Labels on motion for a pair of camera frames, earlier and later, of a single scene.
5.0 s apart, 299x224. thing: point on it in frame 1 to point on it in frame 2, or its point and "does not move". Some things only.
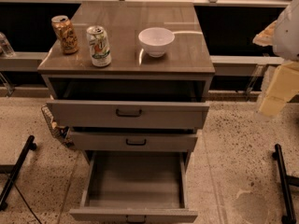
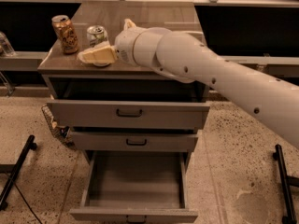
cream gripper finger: [264, 38] to [128, 23]
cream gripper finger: [284, 85] to [105, 53]
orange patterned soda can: [64, 29] does not move
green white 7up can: [99, 46] does not move
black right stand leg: [286, 181] does not move
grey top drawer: [163, 115] does not move
